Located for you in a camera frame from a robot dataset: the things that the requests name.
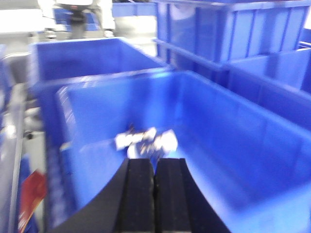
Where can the blue shelf bin behind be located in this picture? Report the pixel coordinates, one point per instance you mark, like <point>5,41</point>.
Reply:
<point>57,60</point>

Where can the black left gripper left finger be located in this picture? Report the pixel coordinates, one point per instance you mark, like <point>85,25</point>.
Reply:
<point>124,205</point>

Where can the blue shelf bin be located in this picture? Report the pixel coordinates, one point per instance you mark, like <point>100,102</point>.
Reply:
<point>57,60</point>
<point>251,165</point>

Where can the red printed package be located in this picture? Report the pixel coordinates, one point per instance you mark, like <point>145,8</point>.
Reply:
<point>33,191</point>

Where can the blue shelf bin near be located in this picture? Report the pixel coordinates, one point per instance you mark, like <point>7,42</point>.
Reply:
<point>251,165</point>

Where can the white metal valve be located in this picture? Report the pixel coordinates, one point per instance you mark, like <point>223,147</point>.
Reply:
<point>148,144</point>

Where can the blue stacked crate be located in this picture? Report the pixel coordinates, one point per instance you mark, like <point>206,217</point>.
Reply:
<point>204,35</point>

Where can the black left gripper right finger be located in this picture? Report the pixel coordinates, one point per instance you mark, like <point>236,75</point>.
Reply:
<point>180,206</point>

